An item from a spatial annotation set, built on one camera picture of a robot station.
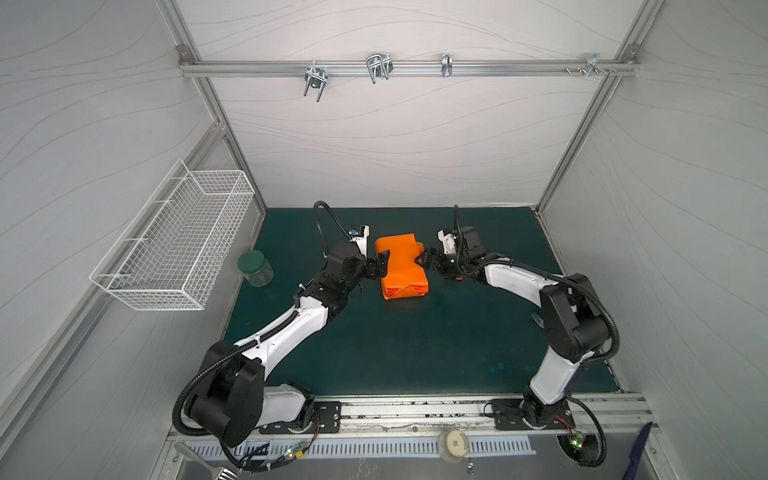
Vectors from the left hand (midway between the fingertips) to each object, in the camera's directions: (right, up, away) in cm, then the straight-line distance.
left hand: (379, 244), depth 83 cm
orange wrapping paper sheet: (+7, -10, +9) cm, 16 cm away
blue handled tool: (+62, -49, -13) cm, 81 cm away
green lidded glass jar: (-39, -7, +7) cm, 40 cm away
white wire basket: (-49, -1, -15) cm, 51 cm away
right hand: (+15, -4, +10) cm, 19 cm away
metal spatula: (-35, -51, -18) cm, 64 cm away
